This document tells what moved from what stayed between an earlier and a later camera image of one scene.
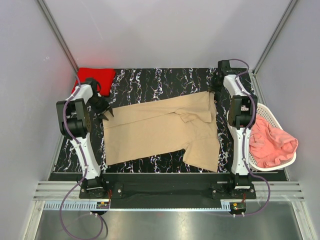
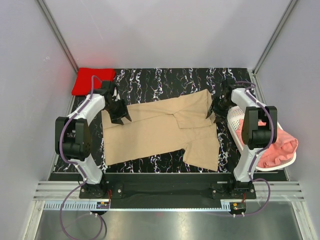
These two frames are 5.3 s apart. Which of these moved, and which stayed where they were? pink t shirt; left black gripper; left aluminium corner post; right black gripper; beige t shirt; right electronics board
Moved: left black gripper; right black gripper
Stayed: beige t shirt; left aluminium corner post; pink t shirt; right electronics board
